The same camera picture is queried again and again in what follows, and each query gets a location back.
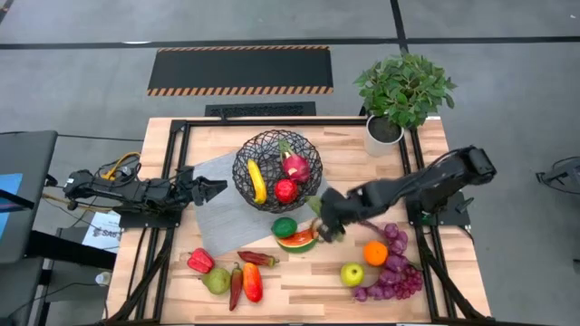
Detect black desk base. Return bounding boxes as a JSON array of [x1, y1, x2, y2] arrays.
[[24, 229, 117, 272]]

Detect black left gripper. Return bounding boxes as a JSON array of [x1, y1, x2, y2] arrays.
[[174, 166, 228, 207]]

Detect yellow cable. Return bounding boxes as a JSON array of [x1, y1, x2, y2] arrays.
[[101, 151, 141, 181]]

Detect yellow banana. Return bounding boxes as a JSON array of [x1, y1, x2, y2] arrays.
[[246, 158, 268, 206]]

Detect orange fruit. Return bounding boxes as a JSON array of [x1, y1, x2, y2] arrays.
[[362, 240, 390, 267]]

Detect white printed paper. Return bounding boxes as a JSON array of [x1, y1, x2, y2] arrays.
[[81, 210, 122, 254]]

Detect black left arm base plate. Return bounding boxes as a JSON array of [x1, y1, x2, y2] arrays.
[[118, 210, 182, 229]]

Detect white plant pot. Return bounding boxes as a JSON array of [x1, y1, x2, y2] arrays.
[[364, 114, 406, 158]]

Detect black floor mat striped edges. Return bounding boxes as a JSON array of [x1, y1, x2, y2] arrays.
[[146, 44, 335, 97]]

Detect grey placemat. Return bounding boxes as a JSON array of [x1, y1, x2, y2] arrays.
[[192, 133, 341, 259]]

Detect black aluminium table frame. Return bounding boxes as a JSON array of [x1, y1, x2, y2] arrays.
[[106, 118, 493, 325]]

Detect red bell pepper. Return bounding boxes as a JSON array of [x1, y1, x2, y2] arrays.
[[187, 247, 217, 274]]

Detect yellow-green apple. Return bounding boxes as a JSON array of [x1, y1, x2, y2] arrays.
[[340, 262, 366, 288]]

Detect green pear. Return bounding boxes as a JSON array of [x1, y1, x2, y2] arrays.
[[200, 266, 232, 296]]

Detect black perforated floor strip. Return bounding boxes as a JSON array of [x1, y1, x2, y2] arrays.
[[204, 101, 317, 118]]

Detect blue screen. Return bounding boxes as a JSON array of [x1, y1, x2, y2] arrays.
[[0, 172, 24, 241]]

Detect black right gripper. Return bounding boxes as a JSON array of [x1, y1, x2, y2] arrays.
[[318, 187, 364, 244]]

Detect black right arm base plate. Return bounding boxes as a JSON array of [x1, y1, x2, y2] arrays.
[[406, 190, 471, 227]]

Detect grey desk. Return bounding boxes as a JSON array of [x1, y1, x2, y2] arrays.
[[0, 129, 59, 266]]

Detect red orange mango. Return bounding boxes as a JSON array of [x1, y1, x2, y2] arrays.
[[242, 262, 265, 303]]

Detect watermelon slice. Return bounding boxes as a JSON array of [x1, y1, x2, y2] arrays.
[[275, 221, 321, 254]]

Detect green lime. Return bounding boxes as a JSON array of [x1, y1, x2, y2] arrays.
[[270, 216, 299, 239]]

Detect purple grape bunch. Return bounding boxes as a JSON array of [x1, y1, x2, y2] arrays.
[[352, 220, 425, 303]]

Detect dark red chili pepper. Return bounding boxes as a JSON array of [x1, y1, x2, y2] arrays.
[[228, 262, 245, 312]]

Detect green cucumber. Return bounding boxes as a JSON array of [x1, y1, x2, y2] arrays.
[[306, 194, 324, 217]]

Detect red chili with green stem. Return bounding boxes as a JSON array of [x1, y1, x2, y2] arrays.
[[237, 250, 281, 268]]

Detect black wire basket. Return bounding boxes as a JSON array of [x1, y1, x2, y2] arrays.
[[231, 129, 324, 215]]

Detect red pomegranate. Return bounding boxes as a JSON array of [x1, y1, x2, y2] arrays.
[[274, 178, 300, 205]]

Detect green leafy plant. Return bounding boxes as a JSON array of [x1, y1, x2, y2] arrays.
[[353, 53, 458, 130]]

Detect pink dragon fruit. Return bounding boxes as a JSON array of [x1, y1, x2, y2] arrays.
[[276, 139, 312, 185]]

